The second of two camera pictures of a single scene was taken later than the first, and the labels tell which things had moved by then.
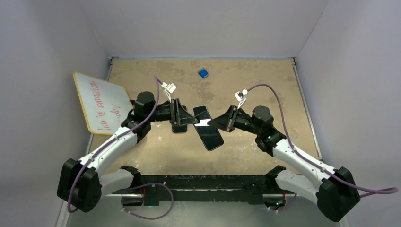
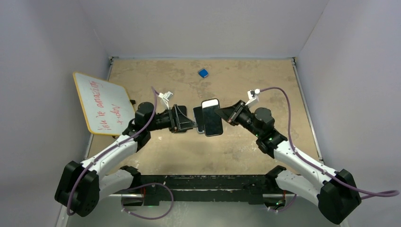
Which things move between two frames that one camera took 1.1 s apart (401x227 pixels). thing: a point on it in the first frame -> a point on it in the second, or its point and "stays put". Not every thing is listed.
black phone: x=210 y=135 -> x=213 y=122
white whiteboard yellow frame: x=106 y=105 stays put
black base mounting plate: x=239 y=188 stays put
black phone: x=211 y=136 -> x=213 y=121
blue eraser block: x=203 y=73 stays put
